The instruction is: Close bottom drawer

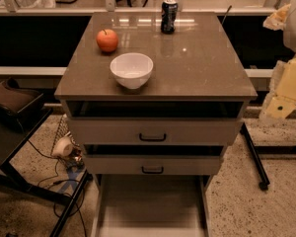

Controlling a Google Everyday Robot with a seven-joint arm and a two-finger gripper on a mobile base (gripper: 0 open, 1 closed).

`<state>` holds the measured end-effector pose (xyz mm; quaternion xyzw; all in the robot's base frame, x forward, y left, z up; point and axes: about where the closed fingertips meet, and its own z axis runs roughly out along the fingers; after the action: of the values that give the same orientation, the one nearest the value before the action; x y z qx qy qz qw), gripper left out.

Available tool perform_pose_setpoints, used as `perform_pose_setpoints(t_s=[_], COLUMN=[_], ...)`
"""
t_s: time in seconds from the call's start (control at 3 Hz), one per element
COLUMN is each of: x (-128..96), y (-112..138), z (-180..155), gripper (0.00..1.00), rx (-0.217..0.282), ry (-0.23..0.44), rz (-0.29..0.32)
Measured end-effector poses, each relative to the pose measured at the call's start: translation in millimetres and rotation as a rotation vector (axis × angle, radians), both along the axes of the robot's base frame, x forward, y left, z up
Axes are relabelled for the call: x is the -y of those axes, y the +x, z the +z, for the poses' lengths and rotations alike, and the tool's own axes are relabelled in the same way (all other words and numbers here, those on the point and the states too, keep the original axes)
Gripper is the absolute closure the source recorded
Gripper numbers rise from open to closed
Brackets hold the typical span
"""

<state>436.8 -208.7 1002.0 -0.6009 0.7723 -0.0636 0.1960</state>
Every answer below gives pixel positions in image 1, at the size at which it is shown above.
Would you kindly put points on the drawer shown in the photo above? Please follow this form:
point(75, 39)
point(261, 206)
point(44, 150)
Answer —
point(151, 206)
point(152, 165)
point(155, 131)

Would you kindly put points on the white bowl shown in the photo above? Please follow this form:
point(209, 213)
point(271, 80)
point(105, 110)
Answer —
point(132, 70)

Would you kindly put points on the white round device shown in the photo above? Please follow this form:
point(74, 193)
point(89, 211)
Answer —
point(63, 147)

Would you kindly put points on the wire mesh basket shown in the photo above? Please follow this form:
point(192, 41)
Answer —
point(63, 130)

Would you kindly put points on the red apple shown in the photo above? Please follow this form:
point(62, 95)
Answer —
point(107, 40)

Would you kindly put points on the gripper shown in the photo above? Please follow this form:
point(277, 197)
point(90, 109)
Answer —
point(280, 100)

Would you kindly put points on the grey drawer cabinet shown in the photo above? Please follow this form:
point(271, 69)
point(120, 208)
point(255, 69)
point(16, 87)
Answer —
point(196, 75)

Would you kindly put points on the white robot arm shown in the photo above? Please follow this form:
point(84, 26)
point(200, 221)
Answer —
point(284, 19)

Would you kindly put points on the black stand leg with caster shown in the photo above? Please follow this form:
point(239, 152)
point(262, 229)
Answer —
point(264, 181)

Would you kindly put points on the dark soda can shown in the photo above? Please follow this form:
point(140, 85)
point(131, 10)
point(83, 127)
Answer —
point(169, 13)

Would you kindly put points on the black side table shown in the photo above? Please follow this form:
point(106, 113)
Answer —
point(11, 142)

